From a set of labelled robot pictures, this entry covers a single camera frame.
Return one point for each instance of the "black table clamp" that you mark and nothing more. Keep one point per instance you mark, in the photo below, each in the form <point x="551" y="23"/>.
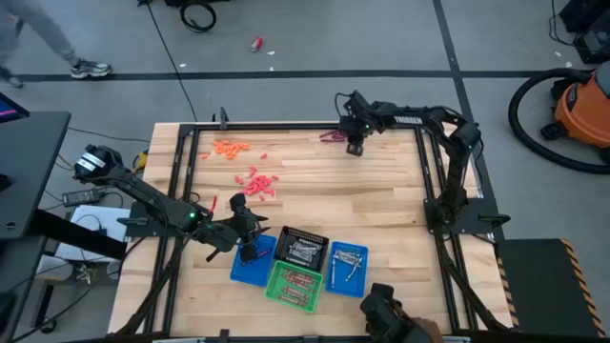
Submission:
<point x="224" y="336"/>

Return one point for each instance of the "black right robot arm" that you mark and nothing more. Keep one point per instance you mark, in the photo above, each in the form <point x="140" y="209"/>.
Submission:
<point x="410" y="120"/>

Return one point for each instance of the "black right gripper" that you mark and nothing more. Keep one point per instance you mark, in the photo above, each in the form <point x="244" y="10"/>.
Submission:
<point x="357" y="124"/>

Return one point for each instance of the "black equipment case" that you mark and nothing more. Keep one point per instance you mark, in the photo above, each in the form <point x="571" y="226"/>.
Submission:
<point x="591" y="28"/>

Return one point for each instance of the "computer monitor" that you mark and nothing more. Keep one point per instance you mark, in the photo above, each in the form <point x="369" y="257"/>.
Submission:
<point x="9" y="112"/>

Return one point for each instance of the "yellow clamp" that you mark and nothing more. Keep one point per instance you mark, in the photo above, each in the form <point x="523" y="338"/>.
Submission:
<point x="141" y="162"/>

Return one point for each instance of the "person's forearm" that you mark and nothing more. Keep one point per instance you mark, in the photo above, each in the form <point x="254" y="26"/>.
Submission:
<point x="426" y="331"/>

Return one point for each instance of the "green slotted plastic basket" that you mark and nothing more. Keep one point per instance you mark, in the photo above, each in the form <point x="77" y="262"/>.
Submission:
<point x="316" y="286"/>

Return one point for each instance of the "black aluminium table frame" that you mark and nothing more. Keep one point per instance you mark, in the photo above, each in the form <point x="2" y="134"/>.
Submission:
<point x="286" y="127"/>

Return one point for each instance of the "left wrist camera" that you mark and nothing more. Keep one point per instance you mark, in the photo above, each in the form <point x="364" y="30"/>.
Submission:
<point x="238" y="202"/>

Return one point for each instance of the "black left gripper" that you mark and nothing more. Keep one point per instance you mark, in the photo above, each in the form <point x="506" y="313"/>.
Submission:
<point x="245" y="228"/>

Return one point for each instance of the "red drink can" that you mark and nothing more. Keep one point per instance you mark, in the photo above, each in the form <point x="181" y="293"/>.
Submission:
<point x="257" y="44"/>

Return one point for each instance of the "person's shoe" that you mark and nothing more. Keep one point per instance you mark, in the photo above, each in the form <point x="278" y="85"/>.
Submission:
<point x="90" y="69"/>

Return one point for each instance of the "bunch of keys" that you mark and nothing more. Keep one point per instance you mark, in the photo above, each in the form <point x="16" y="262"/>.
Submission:
<point x="85" y="274"/>

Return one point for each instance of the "black desk beam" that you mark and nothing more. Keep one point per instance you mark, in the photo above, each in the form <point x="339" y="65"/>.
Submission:
<point x="76" y="232"/>

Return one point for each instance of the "person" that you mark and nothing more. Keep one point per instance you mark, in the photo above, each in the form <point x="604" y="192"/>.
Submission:
<point x="43" y="28"/>

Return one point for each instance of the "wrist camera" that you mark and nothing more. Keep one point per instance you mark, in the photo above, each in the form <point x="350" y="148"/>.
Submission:
<point x="238" y="202"/>
<point x="353" y="100"/>

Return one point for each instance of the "person's hand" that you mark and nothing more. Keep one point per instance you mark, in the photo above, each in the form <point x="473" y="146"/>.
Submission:
<point x="386" y="309"/>

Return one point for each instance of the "white paper box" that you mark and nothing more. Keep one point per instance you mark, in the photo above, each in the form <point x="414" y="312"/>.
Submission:
<point x="102" y="214"/>

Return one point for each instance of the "black desk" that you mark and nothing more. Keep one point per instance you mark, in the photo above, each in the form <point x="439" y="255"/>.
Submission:
<point x="33" y="167"/>

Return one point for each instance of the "black platform with hazard stripes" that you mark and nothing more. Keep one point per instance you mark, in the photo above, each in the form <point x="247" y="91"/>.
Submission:
<point x="538" y="286"/>

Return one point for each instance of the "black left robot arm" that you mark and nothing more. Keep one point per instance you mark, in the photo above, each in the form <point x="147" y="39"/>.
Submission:
<point x="152" y="202"/>

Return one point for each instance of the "orange shop vacuum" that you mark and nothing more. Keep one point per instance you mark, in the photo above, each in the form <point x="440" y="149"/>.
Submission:
<point x="514" y="114"/>
<point x="581" y="109"/>

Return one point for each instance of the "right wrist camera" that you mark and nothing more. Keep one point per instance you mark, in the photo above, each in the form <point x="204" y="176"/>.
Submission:
<point x="353" y="100"/>

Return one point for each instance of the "blue slotted plastic basket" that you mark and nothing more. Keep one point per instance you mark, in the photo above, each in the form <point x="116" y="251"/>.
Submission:
<point x="257" y="276"/>
<point x="352" y="288"/>

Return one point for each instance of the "black power adapter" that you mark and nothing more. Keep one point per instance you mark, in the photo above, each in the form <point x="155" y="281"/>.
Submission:
<point x="81" y="197"/>

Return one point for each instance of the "black slotted plastic basket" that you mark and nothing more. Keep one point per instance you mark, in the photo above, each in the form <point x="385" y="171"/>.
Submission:
<point x="280" y="252"/>

